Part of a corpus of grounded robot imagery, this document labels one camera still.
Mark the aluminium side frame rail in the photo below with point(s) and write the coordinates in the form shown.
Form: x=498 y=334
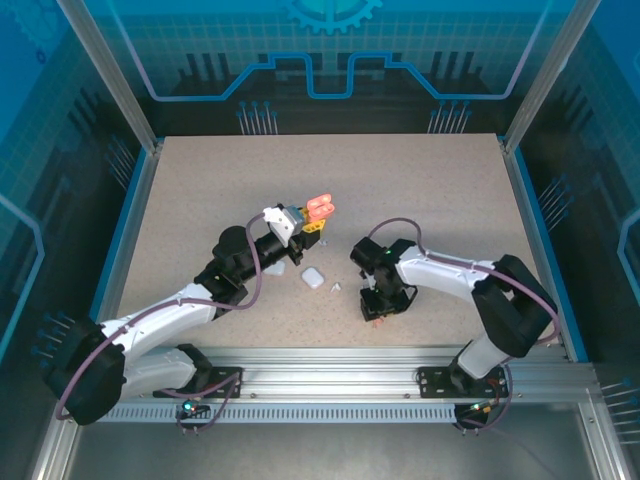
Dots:
x=132 y=220

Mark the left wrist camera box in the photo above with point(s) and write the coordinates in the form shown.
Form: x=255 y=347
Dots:
x=280 y=222

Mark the blue table edge strip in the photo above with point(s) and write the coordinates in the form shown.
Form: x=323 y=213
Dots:
x=547 y=250
x=118 y=235

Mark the aluminium frame post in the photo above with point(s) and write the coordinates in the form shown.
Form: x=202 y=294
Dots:
x=547 y=75
x=127 y=100

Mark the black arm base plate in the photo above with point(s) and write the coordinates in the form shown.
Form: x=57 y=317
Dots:
x=432 y=382
x=225 y=380

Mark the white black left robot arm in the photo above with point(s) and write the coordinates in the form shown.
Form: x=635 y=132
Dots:
x=165 y=310

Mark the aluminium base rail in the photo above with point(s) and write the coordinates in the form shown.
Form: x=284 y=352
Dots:
x=330 y=370

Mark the pink earbud charging case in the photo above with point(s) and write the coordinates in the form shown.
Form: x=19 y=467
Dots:
x=320 y=205

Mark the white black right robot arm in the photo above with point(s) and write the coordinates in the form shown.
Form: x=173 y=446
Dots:
x=440 y=275

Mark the small circuit board with LED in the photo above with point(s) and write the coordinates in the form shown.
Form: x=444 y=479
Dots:
x=477 y=407
x=192 y=409

